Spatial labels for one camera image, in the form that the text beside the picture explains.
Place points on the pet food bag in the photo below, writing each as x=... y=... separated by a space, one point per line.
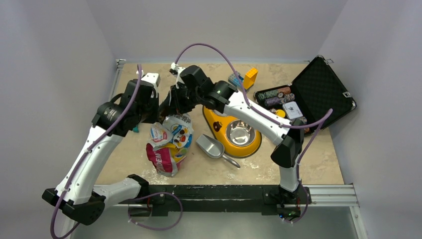
x=169 y=144

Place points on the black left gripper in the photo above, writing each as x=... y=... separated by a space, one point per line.
x=153 y=99

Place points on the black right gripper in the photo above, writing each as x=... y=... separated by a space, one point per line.
x=176 y=107

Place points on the white playing card box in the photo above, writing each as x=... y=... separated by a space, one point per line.
x=292 y=110

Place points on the yellow round chip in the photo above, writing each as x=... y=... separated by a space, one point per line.
x=280 y=113

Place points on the black poker chip case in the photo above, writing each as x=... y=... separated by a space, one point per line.
x=316 y=90

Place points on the yellow double pet bowl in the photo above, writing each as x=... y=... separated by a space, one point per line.
x=239 y=139

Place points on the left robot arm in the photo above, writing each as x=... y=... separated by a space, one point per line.
x=76 y=195

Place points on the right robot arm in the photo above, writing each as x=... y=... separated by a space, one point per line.
x=193 y=87

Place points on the toy brick stack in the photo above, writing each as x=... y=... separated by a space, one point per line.
x=248 y=80

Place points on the silver metal food scoop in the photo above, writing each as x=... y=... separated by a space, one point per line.
x=214 y=149

